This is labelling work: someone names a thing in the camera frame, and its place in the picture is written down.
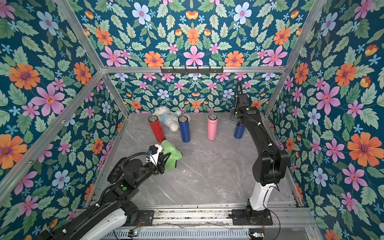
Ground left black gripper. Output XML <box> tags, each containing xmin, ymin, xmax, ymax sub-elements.
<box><xmin>133</xmin><ymin>151</ymin><xmax>171</xmax><ymax>187</ymax></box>

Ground green microfiber cloth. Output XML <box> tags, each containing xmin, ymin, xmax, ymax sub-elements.
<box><xmin>161</xmin><ymin>140</ymin><xmax>183</xmax><ymax>170</ymax></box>

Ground pink thermos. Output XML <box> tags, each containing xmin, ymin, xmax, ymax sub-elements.
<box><xmin>207</xmin><ymin>113</ymin><xmax>218</xmax><ymax>141</ymax></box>

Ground red thermos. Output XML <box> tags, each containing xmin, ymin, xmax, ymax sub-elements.
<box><xmin>148</xmin><ymin>115</ymin><xmax>166</xmax><ymax>143</ymax></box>

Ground dark blue thermos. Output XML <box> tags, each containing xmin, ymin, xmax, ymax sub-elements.
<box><xmin>178</xmin><ymin>116</ymin><xmax>191</xmax><ymax>143</ymax></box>

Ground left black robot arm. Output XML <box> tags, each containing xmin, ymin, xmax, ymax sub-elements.
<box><xmin>36</xmin><ymin>152</ymin><xmax>171</xmax><ymax>240</ymax></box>

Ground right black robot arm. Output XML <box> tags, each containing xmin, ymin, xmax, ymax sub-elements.
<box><xmin>231</xmin><ymin>82</ymin><xmax>289</xmax><ymax>214</ymax></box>

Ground black checkered oval pad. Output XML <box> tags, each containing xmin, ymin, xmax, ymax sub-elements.
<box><xmin>107</xmin><ymin>158</ymin><xmax>125</xmax><ymax>184</ymax></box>

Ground white teddy bear plush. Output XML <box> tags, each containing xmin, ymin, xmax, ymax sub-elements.
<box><xmin>152</xmin><ymin>106</ymin><xmax>191</xmax><ymax>132</ymax></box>

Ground black wall hook rail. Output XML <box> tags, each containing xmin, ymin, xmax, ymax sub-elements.
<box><xmin>160</xmin><ymin>67</ymin><xmax>224</xmax><ymax>75</ymax></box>

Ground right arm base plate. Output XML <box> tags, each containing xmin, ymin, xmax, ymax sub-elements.
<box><xmin>229</xmin><ymin>209</ymin><xmax>273</xmax><ymax>226</ymax></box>

